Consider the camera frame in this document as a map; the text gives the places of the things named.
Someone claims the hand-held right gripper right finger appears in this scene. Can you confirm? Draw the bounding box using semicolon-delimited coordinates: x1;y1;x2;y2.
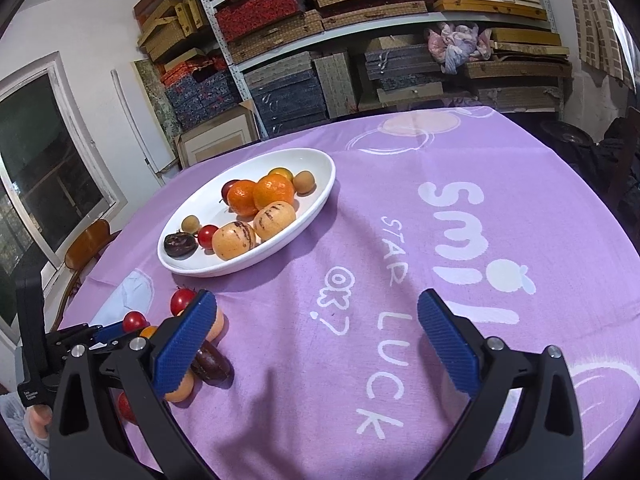
417;289;586;480

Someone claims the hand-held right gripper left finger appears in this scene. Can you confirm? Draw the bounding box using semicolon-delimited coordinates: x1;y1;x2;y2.
50;289;218;480

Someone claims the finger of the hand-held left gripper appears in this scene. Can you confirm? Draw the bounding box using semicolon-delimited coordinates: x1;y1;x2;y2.
47;321;127;348
91;337;132;357

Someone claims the dark brown oblong fruit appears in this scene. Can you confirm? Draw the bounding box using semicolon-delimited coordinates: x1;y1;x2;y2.
190;340;233;387

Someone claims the pale orange round fruit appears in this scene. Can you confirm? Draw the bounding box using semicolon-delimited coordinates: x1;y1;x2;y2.
202;305;224;343
162;370;196;403

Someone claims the red tomato with green stem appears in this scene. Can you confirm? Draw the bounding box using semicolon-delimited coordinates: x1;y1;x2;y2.
170;286;197;316

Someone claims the dark purple wrinkled fruit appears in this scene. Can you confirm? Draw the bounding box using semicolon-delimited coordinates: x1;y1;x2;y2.
163;232;198;260

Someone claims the striped pepino melon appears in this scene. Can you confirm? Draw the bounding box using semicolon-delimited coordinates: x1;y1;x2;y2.
253;201;297;242
211;221;258;262

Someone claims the orange mandarin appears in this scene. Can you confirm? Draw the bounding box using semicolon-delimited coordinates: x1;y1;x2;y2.
227;180;261;217
252;174;296;211

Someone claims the white plate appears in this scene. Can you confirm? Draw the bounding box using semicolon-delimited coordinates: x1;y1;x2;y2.
157;147;337;279

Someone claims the person's left forearm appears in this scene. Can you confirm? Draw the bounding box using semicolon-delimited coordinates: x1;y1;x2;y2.
0;391;52;480

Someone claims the person's left hand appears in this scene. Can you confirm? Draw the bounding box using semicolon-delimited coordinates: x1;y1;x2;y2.
22;404;55;448

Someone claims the brown wooden chair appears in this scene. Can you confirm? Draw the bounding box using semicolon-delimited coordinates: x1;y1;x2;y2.
50;219;123;331

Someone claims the purple printed tablecloth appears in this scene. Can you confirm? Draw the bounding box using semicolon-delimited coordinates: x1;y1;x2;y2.
50;105;640;480

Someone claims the white framed window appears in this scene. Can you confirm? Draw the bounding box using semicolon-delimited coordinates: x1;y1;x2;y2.
0;51;123;346

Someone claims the beige framed board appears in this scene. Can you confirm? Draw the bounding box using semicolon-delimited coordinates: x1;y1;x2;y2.
174;101;263;170

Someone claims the white leaning board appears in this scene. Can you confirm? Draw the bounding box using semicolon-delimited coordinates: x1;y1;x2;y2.
111;67;176;173

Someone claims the mottled green board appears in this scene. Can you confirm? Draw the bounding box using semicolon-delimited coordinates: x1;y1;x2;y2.
134;57;181;131

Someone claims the black round disc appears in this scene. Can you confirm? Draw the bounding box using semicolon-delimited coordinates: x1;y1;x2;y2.
540;120;593;148

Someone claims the stack of blue floral boxes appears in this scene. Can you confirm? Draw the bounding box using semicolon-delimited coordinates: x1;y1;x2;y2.
160;55;241;133

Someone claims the stack of brown woven boxes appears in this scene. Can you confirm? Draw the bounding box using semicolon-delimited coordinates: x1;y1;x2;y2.
462;55;573;113

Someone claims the stack of dark blue boxes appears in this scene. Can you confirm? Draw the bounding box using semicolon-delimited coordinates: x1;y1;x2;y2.
245;65;328;138

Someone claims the grey woven upright box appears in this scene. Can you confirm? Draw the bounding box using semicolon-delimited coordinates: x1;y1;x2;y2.
314;51;362;118

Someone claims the stack of dark grey boxes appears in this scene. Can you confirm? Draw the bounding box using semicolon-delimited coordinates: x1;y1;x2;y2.
364;42;446;106

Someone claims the pink plastic bag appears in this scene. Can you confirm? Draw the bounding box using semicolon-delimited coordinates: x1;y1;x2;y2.
426;22;493;76

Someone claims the stack of yellow-brown woven boxes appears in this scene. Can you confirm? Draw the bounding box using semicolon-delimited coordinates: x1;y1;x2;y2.
134;0;206;63

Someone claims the stack of yellow wooden boards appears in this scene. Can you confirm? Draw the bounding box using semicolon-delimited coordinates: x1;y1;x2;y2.
432;0;571;58

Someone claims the white metal shelf rack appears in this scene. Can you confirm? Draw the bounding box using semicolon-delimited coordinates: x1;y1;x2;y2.
187;0;568;141

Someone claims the large red patterned box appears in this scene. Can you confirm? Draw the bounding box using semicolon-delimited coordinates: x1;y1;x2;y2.
216;0;307;43

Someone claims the stack of tan woven boxes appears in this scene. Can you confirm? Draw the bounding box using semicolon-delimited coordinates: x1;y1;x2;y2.
227;0;436;63

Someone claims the brick patterned hanging cloth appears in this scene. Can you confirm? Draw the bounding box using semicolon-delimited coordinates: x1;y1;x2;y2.
565;0;636;86

